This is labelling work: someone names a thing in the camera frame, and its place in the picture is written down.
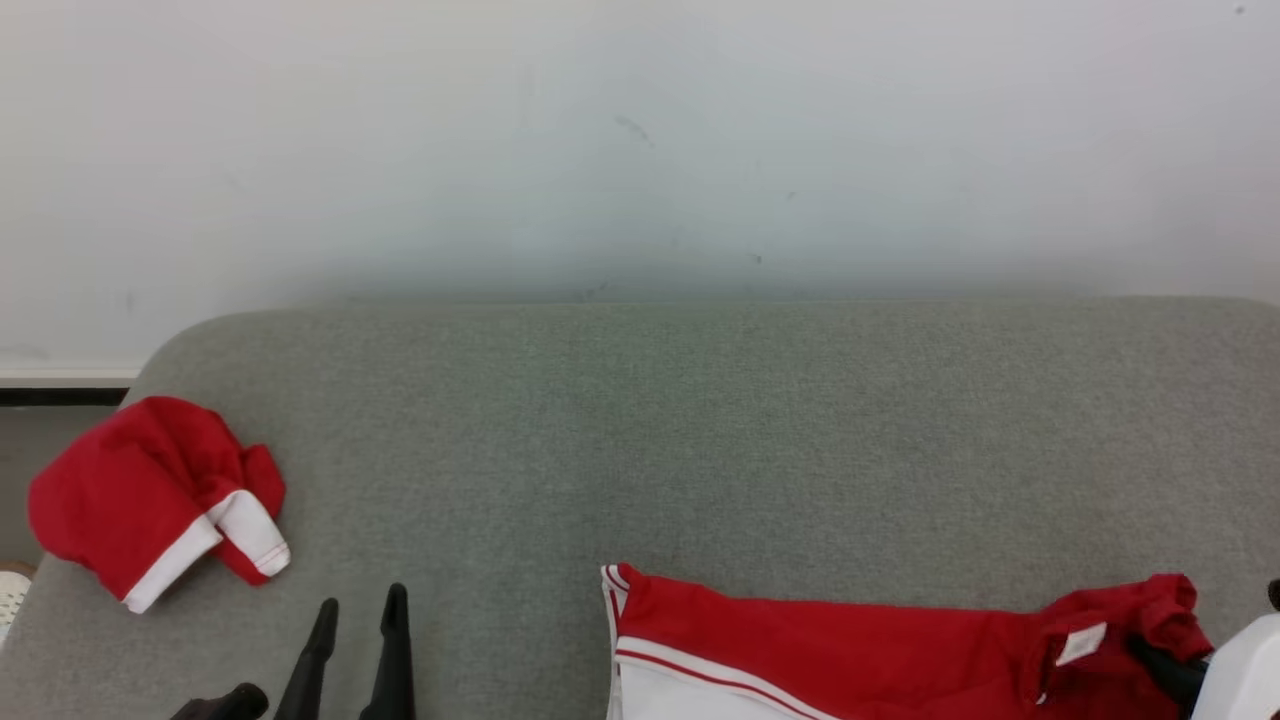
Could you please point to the white mesh object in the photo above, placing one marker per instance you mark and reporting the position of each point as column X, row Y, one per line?
column 12, row 600

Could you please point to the grey fabric sofa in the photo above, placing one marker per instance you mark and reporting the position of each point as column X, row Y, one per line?
column 600, row 430

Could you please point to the red Bulls 23 jersey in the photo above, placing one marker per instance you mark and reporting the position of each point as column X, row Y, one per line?
column 850, row 650

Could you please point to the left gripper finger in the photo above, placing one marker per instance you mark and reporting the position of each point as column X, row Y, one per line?
column 310, row 670
column 393, row 670

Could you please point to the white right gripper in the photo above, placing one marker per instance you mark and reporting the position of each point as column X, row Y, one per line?
column 1245, row 670

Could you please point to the red shorts white hem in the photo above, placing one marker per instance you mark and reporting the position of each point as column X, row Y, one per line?
column 130, row 480

